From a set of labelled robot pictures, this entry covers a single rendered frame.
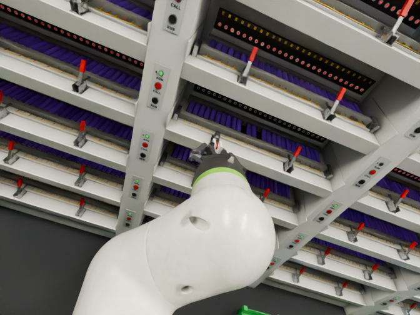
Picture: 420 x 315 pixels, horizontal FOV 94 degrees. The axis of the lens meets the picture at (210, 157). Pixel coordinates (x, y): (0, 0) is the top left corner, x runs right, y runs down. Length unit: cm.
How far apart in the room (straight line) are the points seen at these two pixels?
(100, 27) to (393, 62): 70
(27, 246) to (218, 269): 112
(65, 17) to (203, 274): 63
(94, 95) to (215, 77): 37
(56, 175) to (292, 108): 90
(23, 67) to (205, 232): 74
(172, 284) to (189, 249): 4
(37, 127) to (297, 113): 85
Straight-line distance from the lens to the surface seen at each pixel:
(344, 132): 68
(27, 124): 93
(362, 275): 136
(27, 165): 106
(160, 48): 57
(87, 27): 64
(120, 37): 60
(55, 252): 121
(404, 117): 76
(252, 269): 21
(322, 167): 82
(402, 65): 68
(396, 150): 79
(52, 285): 115
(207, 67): 57
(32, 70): 81
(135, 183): 79
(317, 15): 57
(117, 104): 68
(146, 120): 63
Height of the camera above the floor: 106
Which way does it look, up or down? 32 degrees down
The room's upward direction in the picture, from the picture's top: 25 degrees clockwise
